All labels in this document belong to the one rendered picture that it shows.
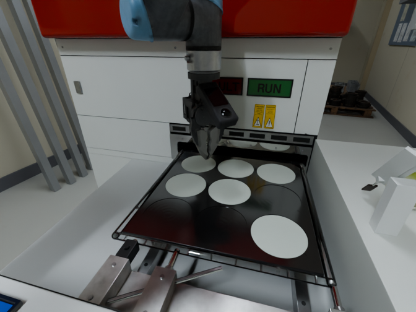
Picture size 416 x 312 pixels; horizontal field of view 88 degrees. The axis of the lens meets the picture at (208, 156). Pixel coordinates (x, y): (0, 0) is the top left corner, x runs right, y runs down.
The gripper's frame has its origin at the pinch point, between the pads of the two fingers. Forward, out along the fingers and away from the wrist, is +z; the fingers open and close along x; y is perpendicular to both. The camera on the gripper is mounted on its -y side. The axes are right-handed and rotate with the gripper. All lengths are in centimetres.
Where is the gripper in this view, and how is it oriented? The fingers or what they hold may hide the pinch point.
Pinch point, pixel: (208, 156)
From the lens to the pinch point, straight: 55.7
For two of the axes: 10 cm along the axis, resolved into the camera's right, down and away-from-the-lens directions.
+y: -4.5, -4.1, 7.9
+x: -8.9, 2.1, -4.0
